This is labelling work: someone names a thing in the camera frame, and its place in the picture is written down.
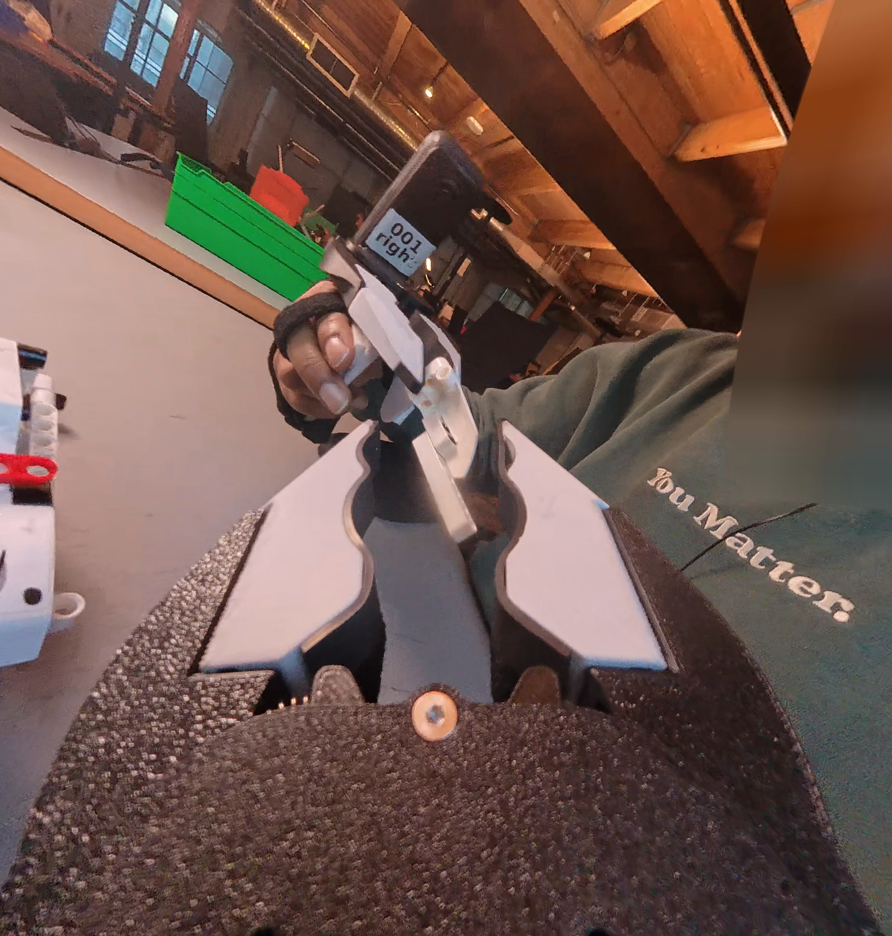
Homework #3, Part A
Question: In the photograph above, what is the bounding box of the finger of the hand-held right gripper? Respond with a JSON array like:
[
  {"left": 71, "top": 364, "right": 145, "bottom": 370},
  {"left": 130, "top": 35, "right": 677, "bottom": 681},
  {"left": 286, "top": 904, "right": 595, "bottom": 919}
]
[{"left": 319, "top": 239, "right": 464, "bottom": 396}]

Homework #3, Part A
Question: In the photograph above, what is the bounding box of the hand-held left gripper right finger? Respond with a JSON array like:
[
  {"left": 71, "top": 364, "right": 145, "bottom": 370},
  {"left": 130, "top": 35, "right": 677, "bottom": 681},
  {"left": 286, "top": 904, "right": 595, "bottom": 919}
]
[{"left": 493, "top": 422, "right": 669, "bottom": 700}]

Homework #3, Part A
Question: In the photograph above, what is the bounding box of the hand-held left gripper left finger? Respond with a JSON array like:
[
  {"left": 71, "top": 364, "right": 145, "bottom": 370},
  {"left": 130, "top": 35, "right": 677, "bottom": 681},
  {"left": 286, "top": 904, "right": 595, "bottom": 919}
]
[{"left": 198, "top": 422, "right": 381, "bottom": 696}]

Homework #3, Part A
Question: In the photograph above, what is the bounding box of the white curved panel piece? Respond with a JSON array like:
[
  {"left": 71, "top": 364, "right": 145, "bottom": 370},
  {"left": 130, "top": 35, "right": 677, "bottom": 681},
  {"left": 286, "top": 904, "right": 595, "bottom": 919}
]
[{"left": 376, "top": 356, "right": 483, "bottom": 545}]

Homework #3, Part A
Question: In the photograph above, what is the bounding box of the white brick-built truck model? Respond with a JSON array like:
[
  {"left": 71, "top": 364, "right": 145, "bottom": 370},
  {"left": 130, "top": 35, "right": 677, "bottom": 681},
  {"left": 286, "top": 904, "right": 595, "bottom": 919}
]
[{"left": 0, "top": 300, "right": 88, "bottom": 685}]

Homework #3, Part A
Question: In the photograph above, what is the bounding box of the person's right forearm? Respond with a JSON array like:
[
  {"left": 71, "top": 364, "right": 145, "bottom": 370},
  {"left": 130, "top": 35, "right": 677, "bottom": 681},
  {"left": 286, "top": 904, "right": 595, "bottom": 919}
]
[{"left": 461, "top": 330, "right": 739, "bottom": 498}]

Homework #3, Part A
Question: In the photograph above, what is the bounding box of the person's right hand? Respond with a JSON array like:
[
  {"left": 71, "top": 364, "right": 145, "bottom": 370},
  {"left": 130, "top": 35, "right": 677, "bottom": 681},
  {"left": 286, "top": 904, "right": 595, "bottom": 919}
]
[{"left": 268, "top": 300, "right": 381, "bottom": 444}]

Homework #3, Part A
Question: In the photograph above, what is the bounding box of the black office chair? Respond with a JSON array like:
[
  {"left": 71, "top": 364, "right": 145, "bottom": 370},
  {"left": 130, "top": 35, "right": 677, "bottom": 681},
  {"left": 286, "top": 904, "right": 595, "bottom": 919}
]
[{"left": 454, "top": 300, "right": 556, "bottom": 393}]

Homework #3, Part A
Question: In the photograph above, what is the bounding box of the red storage bin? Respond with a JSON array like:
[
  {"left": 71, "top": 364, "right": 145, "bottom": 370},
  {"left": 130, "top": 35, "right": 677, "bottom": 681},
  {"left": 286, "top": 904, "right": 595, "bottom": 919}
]
[{"left": 252, "top": 166, "right": 312, "bottom": 228}]

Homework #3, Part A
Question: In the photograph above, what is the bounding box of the green storage bin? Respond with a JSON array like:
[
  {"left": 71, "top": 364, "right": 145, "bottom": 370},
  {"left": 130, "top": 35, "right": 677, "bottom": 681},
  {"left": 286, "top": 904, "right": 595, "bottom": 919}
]
[{"left": 165, "top": 154, "right": 330, "bottom": 301}]

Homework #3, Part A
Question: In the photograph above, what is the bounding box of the green sweatshirt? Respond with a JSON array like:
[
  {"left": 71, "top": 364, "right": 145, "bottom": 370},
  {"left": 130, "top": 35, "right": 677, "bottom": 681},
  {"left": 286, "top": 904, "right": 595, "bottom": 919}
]
[{"left": 461, "top": 330, "right": 892, "bottom": 922}]

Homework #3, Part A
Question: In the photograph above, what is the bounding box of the paned window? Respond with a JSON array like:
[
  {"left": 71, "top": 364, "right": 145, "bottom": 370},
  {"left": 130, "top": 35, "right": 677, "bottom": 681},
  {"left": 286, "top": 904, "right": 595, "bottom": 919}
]
[{"left": 102, "top": 0, "right": 235, "bottom": 125}]

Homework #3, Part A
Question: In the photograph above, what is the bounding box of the wood-edged grey table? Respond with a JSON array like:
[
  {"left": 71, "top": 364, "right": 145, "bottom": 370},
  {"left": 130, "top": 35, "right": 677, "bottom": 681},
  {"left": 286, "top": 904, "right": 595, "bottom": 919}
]
[{"left": 0, "top": 91, "right": 293, "bottom": 326}]

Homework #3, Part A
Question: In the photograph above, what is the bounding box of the metal ventilation duct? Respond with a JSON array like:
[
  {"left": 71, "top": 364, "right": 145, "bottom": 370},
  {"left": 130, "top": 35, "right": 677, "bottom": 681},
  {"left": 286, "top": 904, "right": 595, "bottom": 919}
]
[{"left": 234, "top": 0, "right": 417, "bottom": 147}]

